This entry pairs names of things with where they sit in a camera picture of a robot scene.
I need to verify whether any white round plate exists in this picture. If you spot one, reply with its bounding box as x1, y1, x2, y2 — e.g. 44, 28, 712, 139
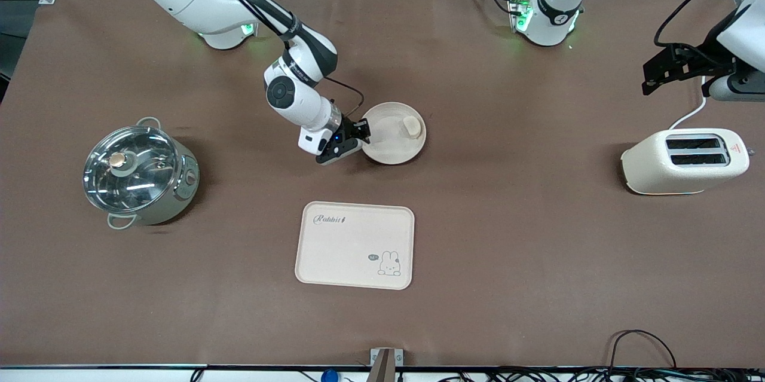
360, 102, 427, 166

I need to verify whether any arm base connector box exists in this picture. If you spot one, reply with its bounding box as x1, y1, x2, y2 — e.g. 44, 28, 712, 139
507, 0, 534, 34

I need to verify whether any cream two-slot toaster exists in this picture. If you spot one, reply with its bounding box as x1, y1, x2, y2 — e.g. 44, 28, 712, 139
620, 128, 751, 196

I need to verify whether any cream tray with rabbit print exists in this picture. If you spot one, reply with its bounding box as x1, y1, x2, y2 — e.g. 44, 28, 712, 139
295, 201, 415, 291

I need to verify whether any steel electric pot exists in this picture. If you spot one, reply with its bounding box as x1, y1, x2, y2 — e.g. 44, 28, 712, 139
82, 117, 201, 230

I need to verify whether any brown tablecloth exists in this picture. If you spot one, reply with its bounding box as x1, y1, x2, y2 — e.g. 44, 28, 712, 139
0, 0, 765, 369

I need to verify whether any glass pot lid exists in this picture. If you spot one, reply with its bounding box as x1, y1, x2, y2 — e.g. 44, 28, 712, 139
82, 125, 183, 213

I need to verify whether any white toaster cable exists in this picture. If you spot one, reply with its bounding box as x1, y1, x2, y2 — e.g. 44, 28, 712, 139
668, 76, 707, 130

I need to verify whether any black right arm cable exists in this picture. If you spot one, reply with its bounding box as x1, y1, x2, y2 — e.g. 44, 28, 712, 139
191, 0, 365, 126

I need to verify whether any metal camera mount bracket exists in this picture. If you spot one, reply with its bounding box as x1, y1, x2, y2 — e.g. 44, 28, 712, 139
369, 347, 404, 382

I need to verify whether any black looped cable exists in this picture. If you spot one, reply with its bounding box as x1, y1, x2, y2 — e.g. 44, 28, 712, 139
607, 329, 679, 371

